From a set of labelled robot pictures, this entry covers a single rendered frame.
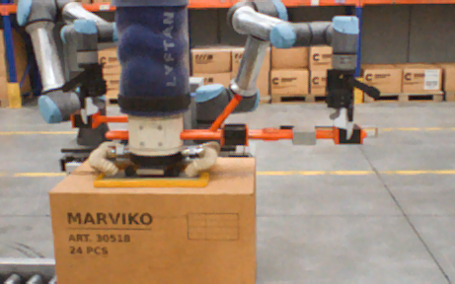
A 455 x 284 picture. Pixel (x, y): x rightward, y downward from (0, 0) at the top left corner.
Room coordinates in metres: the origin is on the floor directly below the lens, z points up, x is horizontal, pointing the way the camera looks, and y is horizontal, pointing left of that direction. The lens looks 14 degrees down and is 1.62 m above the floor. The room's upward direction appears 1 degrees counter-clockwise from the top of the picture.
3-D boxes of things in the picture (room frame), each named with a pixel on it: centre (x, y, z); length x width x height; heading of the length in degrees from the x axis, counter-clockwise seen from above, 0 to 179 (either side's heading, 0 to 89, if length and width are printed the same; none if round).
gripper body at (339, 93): (1.74, -0.35, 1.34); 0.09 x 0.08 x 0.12; 87
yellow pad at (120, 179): (1.67, 0.23, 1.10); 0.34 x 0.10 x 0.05; 87
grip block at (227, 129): (1.75, -0.03, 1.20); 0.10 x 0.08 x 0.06; 177
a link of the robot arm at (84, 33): (2.05, 0.49, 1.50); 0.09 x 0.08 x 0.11; 36
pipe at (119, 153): (1.77, 0.22, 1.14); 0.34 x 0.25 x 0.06; 87
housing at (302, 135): (1.74, -0.24, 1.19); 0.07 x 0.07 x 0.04; 87
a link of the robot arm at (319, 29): (1.82, -0.30, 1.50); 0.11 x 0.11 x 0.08; 25
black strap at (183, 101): (1.77, 0.22, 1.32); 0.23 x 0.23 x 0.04
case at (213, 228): (1.77, 0.21, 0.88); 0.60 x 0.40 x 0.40; 86
